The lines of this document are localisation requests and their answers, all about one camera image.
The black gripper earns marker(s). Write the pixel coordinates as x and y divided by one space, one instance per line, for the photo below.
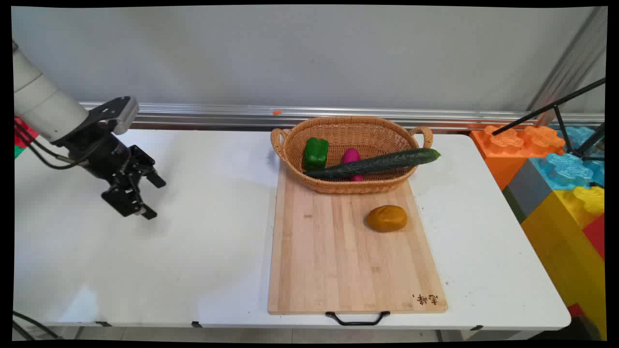
99 150

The dark green cucumber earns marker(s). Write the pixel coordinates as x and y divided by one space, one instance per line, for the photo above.
377 164

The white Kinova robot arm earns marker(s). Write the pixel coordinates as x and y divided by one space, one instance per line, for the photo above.
43 104

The red toy block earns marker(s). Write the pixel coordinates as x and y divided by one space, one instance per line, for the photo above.
22 135

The green bell pepper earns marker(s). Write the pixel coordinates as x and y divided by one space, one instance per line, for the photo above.
315 153

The wooden cutting board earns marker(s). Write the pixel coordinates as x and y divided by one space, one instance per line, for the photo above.
338 261

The magenta sweet potato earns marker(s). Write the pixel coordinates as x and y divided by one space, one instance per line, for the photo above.
351 156

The woven wicker basket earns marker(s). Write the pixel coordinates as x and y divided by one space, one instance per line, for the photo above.
367 133

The brown potato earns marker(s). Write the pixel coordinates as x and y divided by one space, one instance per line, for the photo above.
387 218

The orange giant building block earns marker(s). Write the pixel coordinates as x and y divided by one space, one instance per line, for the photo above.
503 150

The gray giant building block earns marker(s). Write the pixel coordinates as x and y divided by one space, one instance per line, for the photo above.
529 188

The blue giant building block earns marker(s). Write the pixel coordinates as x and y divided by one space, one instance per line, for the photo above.
566 169

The black tripod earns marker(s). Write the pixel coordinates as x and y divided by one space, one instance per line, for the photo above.
561 104

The yellow giant building block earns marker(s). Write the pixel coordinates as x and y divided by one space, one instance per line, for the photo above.
566 246

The red giant building block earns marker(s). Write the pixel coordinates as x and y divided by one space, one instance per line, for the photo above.
596 234

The gray wrist camera with bracket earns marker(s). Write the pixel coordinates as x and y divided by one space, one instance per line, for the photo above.
126 113

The aluminium rail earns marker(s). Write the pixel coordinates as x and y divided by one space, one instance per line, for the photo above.
338 115

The diagonal aluminium post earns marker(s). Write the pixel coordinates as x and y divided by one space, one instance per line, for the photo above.
570 63

